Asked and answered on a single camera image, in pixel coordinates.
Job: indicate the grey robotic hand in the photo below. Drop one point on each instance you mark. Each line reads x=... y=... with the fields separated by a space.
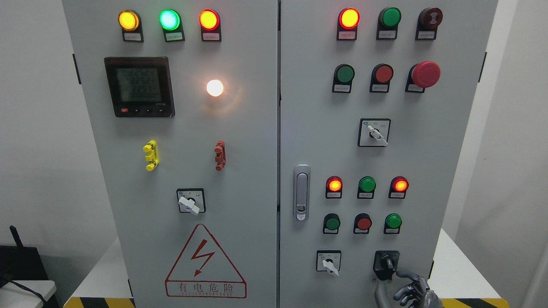
x=418 y=291

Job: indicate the black rotary knob switch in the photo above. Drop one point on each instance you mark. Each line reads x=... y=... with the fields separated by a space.
x=385 y=264

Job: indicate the green push button lower right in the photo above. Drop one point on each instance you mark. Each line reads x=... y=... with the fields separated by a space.
x=393 y=223

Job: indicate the green push button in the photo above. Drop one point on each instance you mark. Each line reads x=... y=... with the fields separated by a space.
x=331 y=224
x=393 y=223
x=342 y=80

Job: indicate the red push button lower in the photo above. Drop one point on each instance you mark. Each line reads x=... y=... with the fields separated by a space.
x=362 y=224

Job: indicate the red push button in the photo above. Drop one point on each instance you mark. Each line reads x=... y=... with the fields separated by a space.
x=380 y=78
x=362 y=224

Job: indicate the red indicator lower right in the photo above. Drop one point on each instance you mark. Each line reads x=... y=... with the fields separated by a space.
x=398 y=187

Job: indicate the green push button lower left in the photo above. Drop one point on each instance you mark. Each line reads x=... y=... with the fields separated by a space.
x=331 y=224

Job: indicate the green indicator lower middle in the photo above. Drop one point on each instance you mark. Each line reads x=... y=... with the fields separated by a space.
x=366 y=188

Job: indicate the red lit indicator lower left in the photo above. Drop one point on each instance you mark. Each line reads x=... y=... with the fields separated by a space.
x=334 y=187

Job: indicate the grey electrical control cabinet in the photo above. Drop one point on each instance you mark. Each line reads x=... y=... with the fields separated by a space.
x=276 y=61

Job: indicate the red electric hazard warning sticker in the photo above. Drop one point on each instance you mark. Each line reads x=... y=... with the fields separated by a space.
x=203 y=270

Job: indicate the red emergency stop button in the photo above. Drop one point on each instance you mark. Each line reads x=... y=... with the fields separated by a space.
x=422 y=76

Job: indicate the red push button upper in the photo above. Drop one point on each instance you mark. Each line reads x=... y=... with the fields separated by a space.
x=380 y=78

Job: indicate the green push button upper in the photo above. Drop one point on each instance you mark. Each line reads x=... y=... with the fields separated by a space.
x=342 y=80

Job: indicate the red terminal connector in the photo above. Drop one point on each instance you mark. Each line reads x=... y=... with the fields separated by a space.
x=220 y=155

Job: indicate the dark red buzzer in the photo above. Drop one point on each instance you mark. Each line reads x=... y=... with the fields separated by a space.
x=427 y=24

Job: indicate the green indicator top right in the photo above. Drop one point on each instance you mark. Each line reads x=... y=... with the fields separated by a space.
x=388 y=23

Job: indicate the red lit indicator top right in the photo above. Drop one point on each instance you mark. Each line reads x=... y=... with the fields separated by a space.
x=347 y=24

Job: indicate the white lit indicator lamp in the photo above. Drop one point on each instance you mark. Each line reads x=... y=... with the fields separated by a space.
x=215 y=88

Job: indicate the yellow terminal connector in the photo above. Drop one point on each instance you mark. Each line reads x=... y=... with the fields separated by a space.
x=151 y=155

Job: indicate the red lit indicator light left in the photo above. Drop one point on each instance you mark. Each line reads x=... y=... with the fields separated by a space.
x=210 y=27

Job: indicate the black digital power meter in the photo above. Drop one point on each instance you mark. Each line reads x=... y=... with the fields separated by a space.
x=140 y=87

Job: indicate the green lit indicator light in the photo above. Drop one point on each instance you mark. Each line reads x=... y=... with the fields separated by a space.
x=171 y=23

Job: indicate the yellow indicator light top left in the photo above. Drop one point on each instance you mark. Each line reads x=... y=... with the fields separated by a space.
x=131 y=26

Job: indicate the black device with antenna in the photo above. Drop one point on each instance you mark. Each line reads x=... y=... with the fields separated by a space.
x=19 y=262

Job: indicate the lower white selector switch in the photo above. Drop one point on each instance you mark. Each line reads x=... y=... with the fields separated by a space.
x=328 y=261

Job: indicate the white selector switch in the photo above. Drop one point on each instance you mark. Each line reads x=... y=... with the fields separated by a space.
x=374 y=132
x=191 y=200
x=328 y=261

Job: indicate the silver cabinet door handle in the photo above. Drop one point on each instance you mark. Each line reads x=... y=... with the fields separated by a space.
x=301 y=190

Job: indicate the upper right white selector switch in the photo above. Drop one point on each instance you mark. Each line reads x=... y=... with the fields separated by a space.
x=374 y=132

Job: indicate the left white selector switch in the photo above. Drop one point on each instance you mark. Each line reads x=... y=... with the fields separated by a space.
x=191 y=200

